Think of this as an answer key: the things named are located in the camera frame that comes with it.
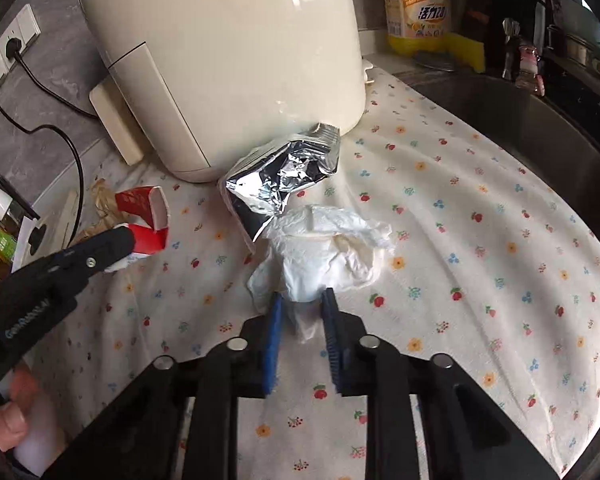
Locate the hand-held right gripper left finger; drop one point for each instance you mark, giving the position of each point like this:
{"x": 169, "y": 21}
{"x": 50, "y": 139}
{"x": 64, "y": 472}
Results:
{"x": 272, "y": 345}

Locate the metal drain cap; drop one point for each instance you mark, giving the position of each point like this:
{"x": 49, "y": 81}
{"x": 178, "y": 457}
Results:
{"x": 435, "y": 60}

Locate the floral print tablecloth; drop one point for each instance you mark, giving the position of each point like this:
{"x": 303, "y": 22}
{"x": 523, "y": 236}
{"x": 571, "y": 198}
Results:
{"x": 455, "y": 240}

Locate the small bottle pink label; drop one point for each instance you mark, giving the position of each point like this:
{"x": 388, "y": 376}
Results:
{"x": 527, "y": 60}

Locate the yellow sponge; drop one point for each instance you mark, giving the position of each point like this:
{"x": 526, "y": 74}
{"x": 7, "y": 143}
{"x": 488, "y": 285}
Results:
{"x": 467, "y": 52}

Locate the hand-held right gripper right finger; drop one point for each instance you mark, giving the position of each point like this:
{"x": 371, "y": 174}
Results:
{"x": 332, "y": 345}

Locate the white bowl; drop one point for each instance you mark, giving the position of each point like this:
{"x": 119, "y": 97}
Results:
{"x": 577, "y": 20}

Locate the silver foil bag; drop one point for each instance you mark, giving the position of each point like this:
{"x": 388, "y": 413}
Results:
{"x": 275, "y": 175}

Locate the crumpled brown paper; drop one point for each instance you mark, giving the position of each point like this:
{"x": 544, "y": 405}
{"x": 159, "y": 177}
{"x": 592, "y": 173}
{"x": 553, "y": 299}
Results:
{"x": 100, "y": 200}

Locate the stainless steel sink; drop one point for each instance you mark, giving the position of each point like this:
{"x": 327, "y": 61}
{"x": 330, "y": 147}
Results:
{"x": 530, "y": 135}

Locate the bottle with green label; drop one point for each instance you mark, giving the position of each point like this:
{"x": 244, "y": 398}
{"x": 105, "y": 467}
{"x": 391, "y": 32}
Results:
{"x": 4, "y": 241}

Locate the red and white carton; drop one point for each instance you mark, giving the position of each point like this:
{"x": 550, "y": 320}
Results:
{"x": 142, "y": 202}

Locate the cream air fryer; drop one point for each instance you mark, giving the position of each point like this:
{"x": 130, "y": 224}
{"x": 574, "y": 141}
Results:
{"x": 220, "y": 60}

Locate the yellow detergent bottle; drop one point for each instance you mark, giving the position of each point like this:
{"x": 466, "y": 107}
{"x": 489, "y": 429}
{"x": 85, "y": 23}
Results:
{"x": 415, "y": 10}

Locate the cream flat board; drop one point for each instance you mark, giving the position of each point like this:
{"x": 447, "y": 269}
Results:
{"x": 62, "y": 210}

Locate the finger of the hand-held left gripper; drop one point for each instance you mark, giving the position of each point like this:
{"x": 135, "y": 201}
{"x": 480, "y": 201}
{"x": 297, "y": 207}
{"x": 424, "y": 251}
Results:
{"x": 90, "y": 260}

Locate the white tissue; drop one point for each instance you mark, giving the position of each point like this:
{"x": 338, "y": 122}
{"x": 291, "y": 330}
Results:
{"x": 330, "y": 255}

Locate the black dish rack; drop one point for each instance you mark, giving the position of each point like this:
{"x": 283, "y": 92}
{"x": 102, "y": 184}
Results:
{"x": 555, "y": 75}

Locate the white wall socket strip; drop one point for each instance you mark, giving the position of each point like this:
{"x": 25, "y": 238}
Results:
{"x": 25, "y": 25}

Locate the white smooth object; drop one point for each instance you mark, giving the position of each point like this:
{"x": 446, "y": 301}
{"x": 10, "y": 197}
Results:
{"x": 42, "y": 440}

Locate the person's left hand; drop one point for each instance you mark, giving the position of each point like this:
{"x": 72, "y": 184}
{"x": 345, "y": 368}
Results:
{"x": 7, "y": 410}

